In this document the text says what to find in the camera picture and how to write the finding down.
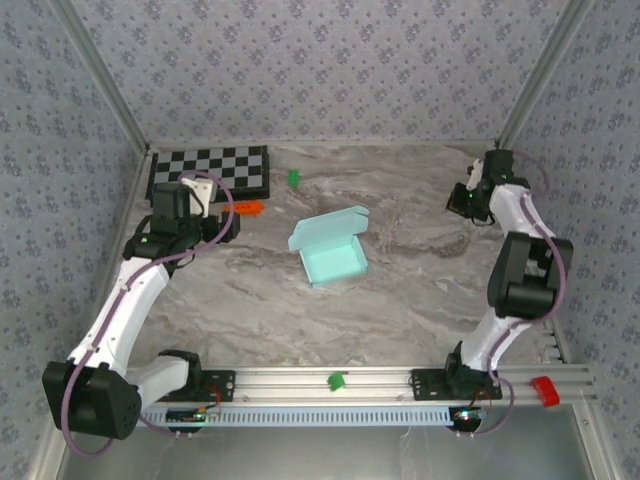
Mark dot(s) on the aluminium side rail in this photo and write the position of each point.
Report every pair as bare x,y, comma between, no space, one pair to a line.
136,185
555,345

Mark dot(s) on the left circuit board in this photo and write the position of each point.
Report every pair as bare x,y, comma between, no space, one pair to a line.
185,415

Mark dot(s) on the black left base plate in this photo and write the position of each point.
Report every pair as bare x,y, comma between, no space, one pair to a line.
225,385

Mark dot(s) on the right circuit board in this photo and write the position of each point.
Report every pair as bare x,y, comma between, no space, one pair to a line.
465,416

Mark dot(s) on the red plastic block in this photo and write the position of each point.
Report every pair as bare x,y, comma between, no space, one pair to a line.
545,391

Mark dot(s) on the circuit board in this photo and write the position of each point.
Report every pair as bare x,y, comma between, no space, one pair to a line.
185,415
465,416

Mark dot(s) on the aluminium back rail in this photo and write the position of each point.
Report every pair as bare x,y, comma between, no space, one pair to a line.
320,144

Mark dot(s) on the light teal paper box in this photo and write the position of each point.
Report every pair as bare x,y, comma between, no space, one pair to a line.
330,250

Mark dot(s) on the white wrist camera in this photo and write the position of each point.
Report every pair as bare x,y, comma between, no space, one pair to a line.
202,192
476,172

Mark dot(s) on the grey metal sheet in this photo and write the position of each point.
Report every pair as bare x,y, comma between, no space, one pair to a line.
320,455

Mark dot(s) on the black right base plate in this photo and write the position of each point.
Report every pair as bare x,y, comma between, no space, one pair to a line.
425,385

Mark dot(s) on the aluminium frame post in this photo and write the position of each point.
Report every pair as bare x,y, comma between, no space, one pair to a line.
111,85
541,75

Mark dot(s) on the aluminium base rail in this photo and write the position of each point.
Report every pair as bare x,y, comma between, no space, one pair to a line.
285,385

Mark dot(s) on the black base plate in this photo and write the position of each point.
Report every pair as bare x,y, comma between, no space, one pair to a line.
225,385
425,385

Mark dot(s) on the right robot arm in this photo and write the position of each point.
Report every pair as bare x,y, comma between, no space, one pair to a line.
515,215

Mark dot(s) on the green toy brick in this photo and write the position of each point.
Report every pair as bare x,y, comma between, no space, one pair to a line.
336,381
293,177

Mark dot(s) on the orange toy brick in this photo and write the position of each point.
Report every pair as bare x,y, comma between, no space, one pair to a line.
247,207

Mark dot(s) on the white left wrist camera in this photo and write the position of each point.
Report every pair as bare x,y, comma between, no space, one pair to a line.
202,192

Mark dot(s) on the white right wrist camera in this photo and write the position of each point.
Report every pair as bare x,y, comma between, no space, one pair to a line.
476,172

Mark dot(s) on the black grey chessboard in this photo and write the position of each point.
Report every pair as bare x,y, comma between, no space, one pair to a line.
207,165

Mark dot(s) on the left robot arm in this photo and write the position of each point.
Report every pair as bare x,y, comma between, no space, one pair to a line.
125,310

